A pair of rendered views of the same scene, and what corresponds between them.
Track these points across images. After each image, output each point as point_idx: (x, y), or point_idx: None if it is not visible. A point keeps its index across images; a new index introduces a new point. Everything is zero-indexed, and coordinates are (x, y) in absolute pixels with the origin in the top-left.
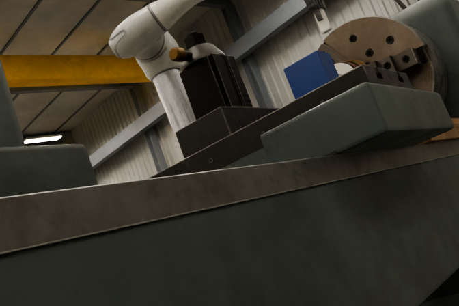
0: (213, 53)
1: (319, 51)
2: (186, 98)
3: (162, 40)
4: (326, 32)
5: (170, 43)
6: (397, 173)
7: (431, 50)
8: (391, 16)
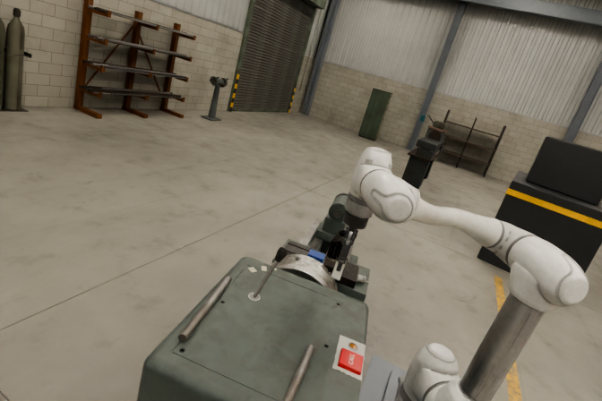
0: (333, 235)
1: (310, 250)
2: (494, 320)
3: (502, 256)
4: (336, 278)
5: (511, 264)
6: None
7: None
8: (279, 268)
